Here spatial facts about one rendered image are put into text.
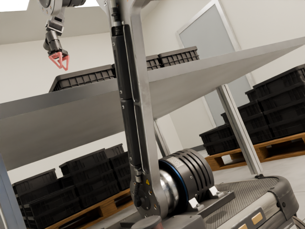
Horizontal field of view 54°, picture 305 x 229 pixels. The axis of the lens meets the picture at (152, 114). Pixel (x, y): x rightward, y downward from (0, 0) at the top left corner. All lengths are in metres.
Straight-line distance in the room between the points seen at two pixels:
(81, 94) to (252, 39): 3.80
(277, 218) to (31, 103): 0.69
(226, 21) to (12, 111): 4.11
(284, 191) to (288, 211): 0.05
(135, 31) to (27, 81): 4.58
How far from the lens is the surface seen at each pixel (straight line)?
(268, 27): 4.36
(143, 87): 0.71
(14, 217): 1.38
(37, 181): 3.16
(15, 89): 5.14
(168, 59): 1.78
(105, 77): 1.56
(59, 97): 0.86
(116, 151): 3.44
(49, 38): 1.66
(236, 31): 4.65
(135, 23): 0.70
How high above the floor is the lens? 0.47
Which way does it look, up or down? 5 degrees up
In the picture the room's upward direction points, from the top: 22 degrees counter-clockwise
